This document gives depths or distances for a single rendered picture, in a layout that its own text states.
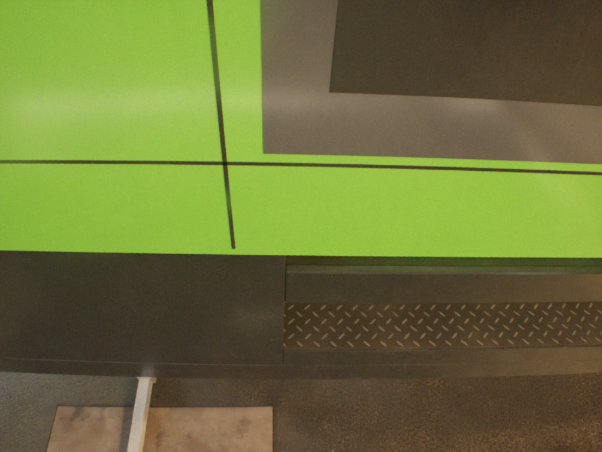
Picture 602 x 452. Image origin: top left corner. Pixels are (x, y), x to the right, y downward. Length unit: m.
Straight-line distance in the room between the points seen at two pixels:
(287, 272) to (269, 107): 0.40
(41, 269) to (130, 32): 0.57
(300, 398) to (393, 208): 1.41
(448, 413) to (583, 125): 1.56
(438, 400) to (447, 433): 0.13
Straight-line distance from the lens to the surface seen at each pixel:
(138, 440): 1.97
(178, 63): 0.54
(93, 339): 1.21
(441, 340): 1.23
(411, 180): 0.66
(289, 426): 1.97
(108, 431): 2.08
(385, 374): 1.33
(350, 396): 2.02
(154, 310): 1.04
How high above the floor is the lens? 1.88
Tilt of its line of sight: 50 degrees down
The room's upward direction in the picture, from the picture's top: straight up
